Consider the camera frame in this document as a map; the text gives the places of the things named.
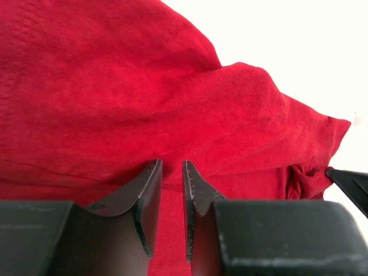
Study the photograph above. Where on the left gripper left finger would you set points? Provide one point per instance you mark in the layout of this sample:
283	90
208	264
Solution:
141	196

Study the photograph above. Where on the red t shirt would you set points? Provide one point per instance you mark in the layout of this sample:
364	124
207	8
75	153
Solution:
92	91

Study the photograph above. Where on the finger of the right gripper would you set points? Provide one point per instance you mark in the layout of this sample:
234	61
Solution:
353	185

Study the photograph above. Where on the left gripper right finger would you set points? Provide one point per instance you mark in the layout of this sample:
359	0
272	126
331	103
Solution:
198	196

